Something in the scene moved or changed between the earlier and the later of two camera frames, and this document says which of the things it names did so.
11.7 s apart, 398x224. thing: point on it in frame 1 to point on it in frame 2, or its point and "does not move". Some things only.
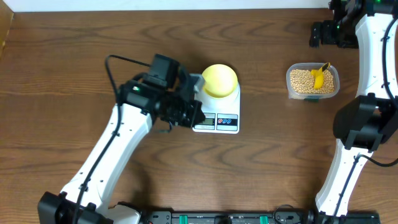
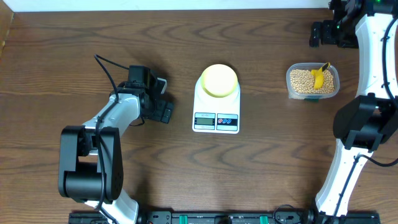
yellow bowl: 221,81 does not move
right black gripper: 326,38 does not move
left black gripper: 191,119 to 157,116
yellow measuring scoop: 318,76 does not move
